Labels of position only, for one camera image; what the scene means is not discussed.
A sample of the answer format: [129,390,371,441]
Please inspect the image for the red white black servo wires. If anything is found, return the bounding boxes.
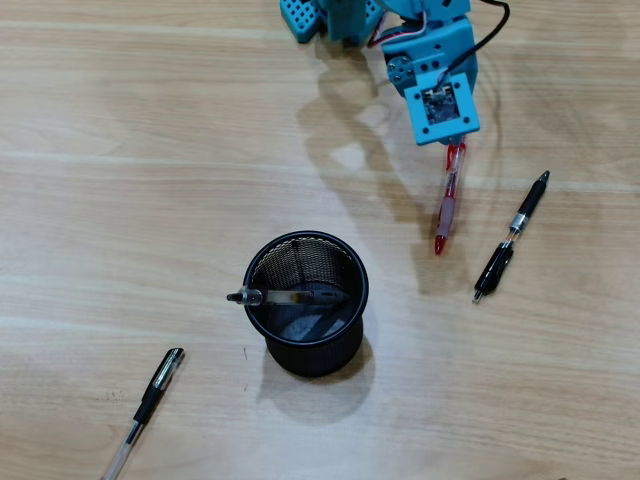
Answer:
[368,9,433,50]

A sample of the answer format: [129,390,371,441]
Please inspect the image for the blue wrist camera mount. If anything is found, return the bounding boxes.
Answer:
[403,71,483,148]

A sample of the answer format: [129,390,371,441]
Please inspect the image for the capped black gel pen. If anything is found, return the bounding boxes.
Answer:
[99,347,186,480]

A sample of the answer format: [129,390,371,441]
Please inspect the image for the red retractable pen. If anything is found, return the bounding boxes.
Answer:
[433,140,468,257]

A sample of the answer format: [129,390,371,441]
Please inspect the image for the clear retractable pen yellow band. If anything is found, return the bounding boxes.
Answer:
[225,286,352,307]

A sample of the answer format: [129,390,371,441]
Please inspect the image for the black retractable pen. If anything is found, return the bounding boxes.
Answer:
[471,169,552,305]

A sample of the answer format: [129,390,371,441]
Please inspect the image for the black mesh pen holder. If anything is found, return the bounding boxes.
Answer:
[241,229,371,379]

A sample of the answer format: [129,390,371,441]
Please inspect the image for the blue perforated robot base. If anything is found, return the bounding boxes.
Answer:
[278,0,387,46]

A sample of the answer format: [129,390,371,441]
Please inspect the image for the black camera cable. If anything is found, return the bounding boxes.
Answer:
[436,0,512,87]

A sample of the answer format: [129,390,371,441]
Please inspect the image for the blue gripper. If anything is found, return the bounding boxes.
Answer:
[381,14,480,97]

